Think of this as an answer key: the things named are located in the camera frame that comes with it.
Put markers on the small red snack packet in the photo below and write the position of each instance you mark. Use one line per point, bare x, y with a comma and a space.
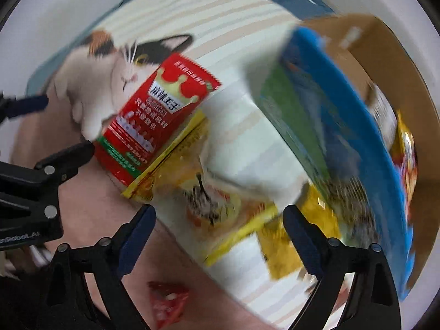
168, 299

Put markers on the yellow orange snack packet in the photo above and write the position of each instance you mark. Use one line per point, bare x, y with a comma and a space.
206, 199

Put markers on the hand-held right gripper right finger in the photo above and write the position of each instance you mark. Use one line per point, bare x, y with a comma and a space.
302, 240

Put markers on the yellow chip packet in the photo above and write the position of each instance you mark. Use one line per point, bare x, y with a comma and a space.
292, 244

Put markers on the yellow instant noodle packet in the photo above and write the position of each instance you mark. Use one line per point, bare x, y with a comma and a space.
407, 165

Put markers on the cat printed blanket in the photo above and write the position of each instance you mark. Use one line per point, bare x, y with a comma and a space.
233, 127

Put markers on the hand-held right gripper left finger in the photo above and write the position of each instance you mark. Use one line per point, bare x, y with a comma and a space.
137, 237

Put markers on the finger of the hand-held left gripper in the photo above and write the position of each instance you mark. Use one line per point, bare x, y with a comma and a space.
67, 160
24, 105

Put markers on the blue printed cardboard box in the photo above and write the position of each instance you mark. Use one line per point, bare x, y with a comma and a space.
330, 137

